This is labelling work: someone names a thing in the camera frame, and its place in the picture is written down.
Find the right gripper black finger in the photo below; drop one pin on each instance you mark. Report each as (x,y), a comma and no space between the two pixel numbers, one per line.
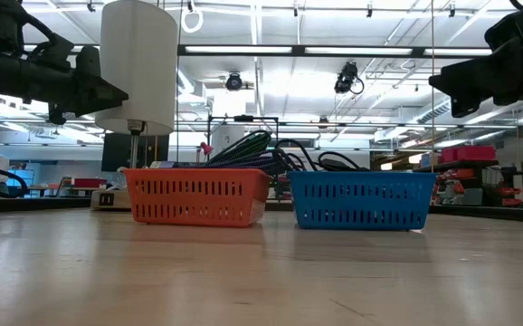
(469,81)

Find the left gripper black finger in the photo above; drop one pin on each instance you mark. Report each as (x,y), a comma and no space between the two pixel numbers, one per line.
(96,90)

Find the white shade lamp, wooden base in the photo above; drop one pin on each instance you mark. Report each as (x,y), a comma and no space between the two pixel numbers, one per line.
(137,68)

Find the black monitor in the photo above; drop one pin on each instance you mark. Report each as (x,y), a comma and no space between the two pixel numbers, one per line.
(116,151)

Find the rack with grey orange bins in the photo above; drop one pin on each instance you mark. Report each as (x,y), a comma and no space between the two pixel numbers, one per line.
(469,154)

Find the red flat bin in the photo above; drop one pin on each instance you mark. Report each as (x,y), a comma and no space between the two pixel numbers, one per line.
(89,183)

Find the pink clip lamp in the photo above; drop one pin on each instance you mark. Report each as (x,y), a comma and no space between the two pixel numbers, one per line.
(206,147)

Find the orange plastic slotted basket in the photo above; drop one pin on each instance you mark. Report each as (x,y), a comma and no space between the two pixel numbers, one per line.
(198,200)

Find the blue plastic slotted basket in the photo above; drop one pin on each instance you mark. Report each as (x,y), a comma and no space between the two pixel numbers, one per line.
(361,202)

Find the black aluminium table frame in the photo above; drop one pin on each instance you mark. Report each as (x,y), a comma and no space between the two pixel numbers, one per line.
(492,213)

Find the black dome ceiling camera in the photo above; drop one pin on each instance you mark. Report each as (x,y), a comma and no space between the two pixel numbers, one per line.
(233,82)

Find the white wall-mounted machine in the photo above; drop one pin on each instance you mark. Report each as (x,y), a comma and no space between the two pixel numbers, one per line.
(225,138)

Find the black overhead frame beam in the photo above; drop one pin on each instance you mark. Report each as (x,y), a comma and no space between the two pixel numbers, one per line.
(297,50)

